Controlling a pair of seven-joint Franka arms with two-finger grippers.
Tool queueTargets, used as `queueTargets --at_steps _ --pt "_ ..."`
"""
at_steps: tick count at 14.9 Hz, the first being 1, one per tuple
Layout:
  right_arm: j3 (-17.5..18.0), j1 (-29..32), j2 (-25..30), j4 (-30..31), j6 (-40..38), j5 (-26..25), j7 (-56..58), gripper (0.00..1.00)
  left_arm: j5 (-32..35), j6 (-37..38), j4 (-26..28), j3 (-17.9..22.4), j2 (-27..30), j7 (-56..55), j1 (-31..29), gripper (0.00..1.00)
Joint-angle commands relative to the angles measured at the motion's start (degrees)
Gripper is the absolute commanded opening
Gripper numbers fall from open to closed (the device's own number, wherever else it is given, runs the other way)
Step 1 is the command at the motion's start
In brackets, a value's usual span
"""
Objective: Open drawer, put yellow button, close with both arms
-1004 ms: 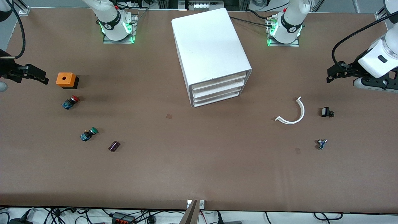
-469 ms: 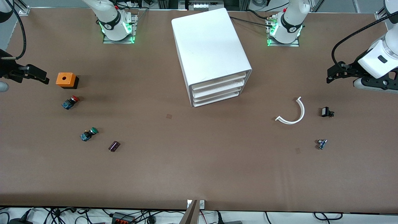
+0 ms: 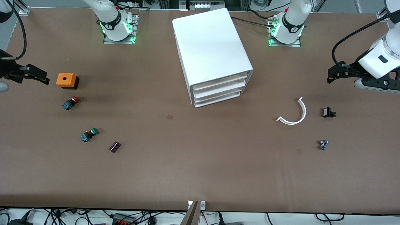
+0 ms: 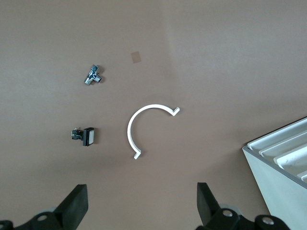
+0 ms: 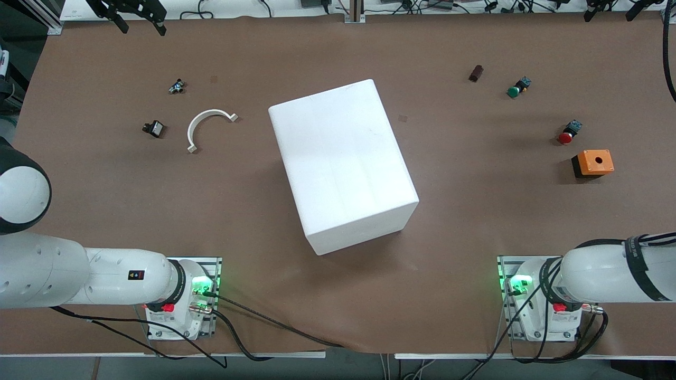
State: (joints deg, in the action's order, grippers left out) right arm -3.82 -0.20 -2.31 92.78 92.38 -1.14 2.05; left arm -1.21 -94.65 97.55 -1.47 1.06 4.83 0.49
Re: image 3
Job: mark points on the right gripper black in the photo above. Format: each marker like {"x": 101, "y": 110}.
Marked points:
{"x": 7, "y": 66}

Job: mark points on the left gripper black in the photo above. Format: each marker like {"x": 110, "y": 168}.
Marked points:
{"x": 352, "y": 68}

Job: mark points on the white plastic drawer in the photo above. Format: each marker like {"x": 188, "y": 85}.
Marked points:
{"x": 218, "y": 94}
{"x": 218, "y": 99}
{"x": 218, "y": 82}
{"x": 218, "y": 89}

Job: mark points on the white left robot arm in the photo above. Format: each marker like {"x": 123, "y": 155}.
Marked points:
{"x": 292, "y": 18}

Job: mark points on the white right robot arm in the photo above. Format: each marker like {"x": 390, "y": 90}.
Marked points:
{"x": 109, "y": 15}

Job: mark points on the white drawer cabinet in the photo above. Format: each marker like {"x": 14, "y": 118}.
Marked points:
{"x": 209, "y": 40}

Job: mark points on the white curved plastic piece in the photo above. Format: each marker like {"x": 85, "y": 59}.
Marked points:
{"x": 301, "y": 117}

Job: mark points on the small blue electronic component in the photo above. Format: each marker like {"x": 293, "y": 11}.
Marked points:
{"x": 323, "y": 144}

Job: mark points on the dark brown cylindrical capacitor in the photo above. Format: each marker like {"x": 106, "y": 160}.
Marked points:
{"x": 114, "y": 147}

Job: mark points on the black power adapter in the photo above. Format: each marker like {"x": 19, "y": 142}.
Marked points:
{"x": 18, "y": 222}

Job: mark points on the white electrical device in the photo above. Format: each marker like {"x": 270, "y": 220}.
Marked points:
{"x": 201, "y": 6}

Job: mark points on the black power strip red switches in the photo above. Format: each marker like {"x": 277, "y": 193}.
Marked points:
{"x": 123, "y": 220}

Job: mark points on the orange button enclosure box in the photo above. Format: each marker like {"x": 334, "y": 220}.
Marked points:
{"x": 65, "y": 79}

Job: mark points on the small black switch component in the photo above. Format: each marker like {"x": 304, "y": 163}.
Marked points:
{"x": 327, "y": 112}

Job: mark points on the red push button switch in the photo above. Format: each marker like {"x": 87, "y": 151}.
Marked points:
{"x": 70, "y": 103}

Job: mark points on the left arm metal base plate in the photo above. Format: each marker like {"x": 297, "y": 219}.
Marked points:
{"x": 286, "y": 44}

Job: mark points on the aluminium frame profile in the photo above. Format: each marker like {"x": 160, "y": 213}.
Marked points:
{"x": 381, "y": 15}
{"x": 24, "y": 11}

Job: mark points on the green push button switch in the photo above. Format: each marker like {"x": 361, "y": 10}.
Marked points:
{"x": 87, "y": 135}

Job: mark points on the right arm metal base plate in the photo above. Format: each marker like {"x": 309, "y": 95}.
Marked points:
{"x": 120, "y": 40}

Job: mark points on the white metal bracket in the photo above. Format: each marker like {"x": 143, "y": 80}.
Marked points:
{"x": 203, "y": 205}

